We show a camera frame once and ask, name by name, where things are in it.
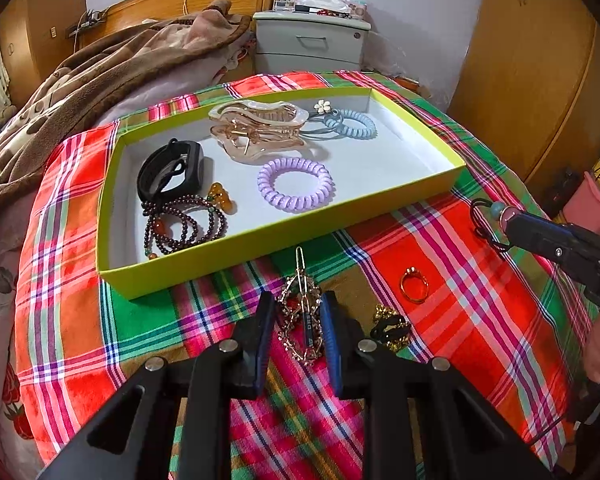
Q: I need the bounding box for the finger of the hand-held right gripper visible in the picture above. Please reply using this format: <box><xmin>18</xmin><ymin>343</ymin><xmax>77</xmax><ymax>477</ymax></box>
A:
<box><xmin>510</xmin><ymin>209</ymin><xmax>581</xmax><ymax>235</ymax></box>
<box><xmin>505</xmin><ymin>220</ymin><xmax>588</xmax><ymax>267</ymax></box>

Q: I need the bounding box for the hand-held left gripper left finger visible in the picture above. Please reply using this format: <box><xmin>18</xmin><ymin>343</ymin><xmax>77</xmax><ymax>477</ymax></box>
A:
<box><xmin>35</xmin><ymin>291</ymin><xmax>277</xmax><ymax>480</ymax></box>

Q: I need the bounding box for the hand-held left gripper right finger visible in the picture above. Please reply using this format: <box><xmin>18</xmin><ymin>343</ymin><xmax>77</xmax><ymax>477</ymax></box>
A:
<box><xmin>320</xmin><ymin>291</ymin><xmax>553</xmax><ymax>480</ymax></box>

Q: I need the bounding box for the gold rhinestone hair clip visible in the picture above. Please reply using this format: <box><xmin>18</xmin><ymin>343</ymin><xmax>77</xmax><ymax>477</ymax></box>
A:
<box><xmin>277</xmin><ymin>247</ymin><xmax>327</xmax><ymax>362</ymax></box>

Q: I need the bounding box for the black hair tie with bead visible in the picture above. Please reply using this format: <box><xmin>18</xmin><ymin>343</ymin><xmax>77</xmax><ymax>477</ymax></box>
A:
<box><xmin>470</xmin><ymin>199</ymin><xmax>518</xmax><ymax>255</ymax></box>

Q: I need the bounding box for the yellow-green cardboard box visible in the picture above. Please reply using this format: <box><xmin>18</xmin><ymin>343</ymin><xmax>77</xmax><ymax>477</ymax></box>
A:
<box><xmin>96</xmin><ymin>86</ymin><xmax>467</xmax><ymax>301</ymax></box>

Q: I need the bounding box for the purple spiral hair tie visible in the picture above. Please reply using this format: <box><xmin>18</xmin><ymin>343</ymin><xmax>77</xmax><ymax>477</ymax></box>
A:
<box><xmin>257</xmin><ymin>157</ymin><xmax>335</xmax><ymax>212</ymax></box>

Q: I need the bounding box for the dark bead bracelet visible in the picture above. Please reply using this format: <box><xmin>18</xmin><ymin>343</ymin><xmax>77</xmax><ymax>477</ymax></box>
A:
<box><xmin>141</xmin><ymin>182</ymin><xmax>236</xmax><ymax>261</ymax></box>

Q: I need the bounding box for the black wristband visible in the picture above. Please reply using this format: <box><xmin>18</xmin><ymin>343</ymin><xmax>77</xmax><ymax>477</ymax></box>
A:
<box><xmin>137</xmin><ymin>139</ymin><xmax>203</xmax><ymax>200</ymax></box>

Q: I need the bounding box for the blue spiral hair tie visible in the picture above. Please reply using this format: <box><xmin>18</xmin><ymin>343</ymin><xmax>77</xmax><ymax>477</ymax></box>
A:
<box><xmin>325</xmin><ymin>109</ymin><xmax>377</xmax><ymax>140</ymax></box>

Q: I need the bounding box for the translucent pink hair claw clip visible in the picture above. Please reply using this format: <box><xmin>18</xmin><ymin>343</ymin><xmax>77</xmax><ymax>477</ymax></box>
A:
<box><xmin>209</xmin><ymin>101</ymin><xmax>312</xmax><ymax>165</ymax></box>

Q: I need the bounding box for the grey hair tie with flower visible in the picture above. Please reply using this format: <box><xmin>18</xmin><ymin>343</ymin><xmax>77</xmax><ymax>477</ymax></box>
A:
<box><xmin>300</xmin><ymin>100</ymin><xmax>343</xmax><ymax>137</ymax></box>

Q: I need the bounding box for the pink container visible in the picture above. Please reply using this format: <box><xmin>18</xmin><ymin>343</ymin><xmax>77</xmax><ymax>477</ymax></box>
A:
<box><xmin>562</xmin><ymin>171</ymin><xmax>600</xmax><ymax>235</ymax></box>

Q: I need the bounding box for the black and gold bow clip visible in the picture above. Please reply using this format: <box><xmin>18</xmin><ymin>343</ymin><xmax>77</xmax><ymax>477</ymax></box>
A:
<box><xmin>370</xmin><ymin>305</ymin><xmax>412</xmax><ymax>352</ymax></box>

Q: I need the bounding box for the red green plaid cloth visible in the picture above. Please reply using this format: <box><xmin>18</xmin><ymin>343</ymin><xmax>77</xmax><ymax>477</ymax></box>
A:
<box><xmin>15</xmin><ymin>71</ymin><xmax>600</xmax><ymax>480</ymax></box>

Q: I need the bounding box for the wooden wardrobe door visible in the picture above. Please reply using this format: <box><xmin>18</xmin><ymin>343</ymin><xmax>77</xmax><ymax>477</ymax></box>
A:
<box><xmin>447</xmin><ymin>0</ymin><xmax>600</xmax><ymax>211</ymax></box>

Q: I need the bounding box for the floral bed sheet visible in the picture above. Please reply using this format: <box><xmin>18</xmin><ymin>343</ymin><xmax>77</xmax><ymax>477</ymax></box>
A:
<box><xmin>0</xmin><ymin>210</ymin><xmax>48</xmax><ymax>466</ymax></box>

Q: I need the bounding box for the brown patterned blanket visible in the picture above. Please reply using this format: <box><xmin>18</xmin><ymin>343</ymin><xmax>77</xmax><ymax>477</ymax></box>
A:
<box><xmin>0</xmin><ymin>0</ymin><xmax>253</xmax><ymax>241</ymax></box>

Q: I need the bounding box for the grey nightstand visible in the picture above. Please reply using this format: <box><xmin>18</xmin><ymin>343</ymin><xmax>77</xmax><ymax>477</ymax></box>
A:
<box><xmin>252</xmin><ymin>10</ymin><xmax>372</xmax><ymax>76</ymax></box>

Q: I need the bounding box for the clutter of cosmetics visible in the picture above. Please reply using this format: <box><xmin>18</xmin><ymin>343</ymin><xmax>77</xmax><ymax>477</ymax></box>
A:
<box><xmin>295</xmin><ymin>0</ymin><xmax>368</xmax><ymax>18</ymax></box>

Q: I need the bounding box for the wooden headboard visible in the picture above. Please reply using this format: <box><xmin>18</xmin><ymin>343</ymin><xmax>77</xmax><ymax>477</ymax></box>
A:
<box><xmin>77</xmin><ymin>0</ymin><xmax>276</xmax><ymax>51</ymax></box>

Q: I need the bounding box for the power strip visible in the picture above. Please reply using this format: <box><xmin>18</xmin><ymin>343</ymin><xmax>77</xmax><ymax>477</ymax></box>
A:
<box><xmin>67</xmin><ymin>10</ymin><xmax>106</xmax><ymax>36</ymax></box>

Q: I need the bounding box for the tall wooden wardrobe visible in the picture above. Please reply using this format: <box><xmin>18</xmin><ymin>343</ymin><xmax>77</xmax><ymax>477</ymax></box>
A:
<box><xmin>0</xmin><ymin>0</ymin><xmax>87</xmax><ymax>106</ymax></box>

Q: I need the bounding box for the gold ring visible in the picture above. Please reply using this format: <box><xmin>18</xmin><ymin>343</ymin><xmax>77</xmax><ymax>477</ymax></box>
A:
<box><xmin>399</xmin><ymin>267</ymin><xmax>427</xmax><ymax>304</ymax></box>

